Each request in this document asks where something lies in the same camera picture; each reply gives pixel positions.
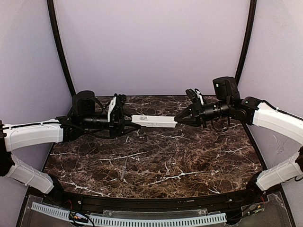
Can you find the white remote control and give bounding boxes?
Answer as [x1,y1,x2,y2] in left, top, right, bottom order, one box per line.
[131,115,177,128]

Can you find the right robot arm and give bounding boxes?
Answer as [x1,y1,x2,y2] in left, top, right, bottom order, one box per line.
[174,77,303,191]

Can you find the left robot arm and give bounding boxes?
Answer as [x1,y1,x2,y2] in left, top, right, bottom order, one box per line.
[0,90,141,195]

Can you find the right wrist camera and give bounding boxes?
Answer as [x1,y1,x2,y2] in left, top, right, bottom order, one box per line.
[186,88,198,102]

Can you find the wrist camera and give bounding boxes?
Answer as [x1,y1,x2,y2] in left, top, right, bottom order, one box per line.
[118,94,127,105]
[186,88,198,102]

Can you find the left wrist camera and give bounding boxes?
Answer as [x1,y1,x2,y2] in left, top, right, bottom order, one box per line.
[118,94,127,105]

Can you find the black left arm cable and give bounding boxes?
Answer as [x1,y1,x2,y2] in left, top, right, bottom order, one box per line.
[93,96,107,119]

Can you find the black front rail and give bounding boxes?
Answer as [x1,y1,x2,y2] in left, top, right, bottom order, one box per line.
[57,190,257,212]

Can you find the white cable duct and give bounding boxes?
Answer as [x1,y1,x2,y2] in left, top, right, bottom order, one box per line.
[30,202,227,227]

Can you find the black right frame post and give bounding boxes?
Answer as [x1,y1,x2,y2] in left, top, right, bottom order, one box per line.
[234,0,257,86]

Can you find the black frame post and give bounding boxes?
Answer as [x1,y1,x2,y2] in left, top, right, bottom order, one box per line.
[46,0,76,96]
[234,0,257,86]

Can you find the black left frame post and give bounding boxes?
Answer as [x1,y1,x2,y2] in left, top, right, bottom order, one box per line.
[46,0,76,96]

